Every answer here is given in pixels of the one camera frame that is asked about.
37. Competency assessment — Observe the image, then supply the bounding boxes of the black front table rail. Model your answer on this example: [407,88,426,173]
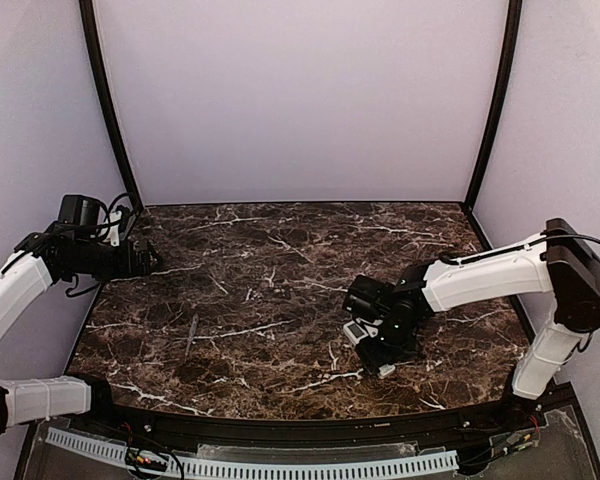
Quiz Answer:
[70,372,555,451]

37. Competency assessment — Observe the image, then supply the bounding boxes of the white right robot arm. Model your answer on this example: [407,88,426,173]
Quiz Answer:
[343,218,600,401]

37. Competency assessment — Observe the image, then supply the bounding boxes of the black left frame post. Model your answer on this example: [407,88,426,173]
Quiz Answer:
[78,0,144,211]

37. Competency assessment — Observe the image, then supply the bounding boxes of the black frame post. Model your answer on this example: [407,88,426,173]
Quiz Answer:
[464,0,523,211]
[78,0,144,211]

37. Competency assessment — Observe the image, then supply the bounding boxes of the metal tweezers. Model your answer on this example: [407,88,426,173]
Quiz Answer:
[184,314,199,361]

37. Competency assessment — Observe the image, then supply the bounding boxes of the white slotted cable duct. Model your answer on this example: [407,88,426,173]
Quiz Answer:
[45,427,459,479]

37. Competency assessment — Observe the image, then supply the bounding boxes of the white remote control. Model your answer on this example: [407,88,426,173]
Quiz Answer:
[342,320,396,379]

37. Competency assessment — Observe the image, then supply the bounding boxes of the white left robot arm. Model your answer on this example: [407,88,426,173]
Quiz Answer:
[0,192,163,436]

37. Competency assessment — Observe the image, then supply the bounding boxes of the black right frame post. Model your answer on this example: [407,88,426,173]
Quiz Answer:
[464,0,523,211]

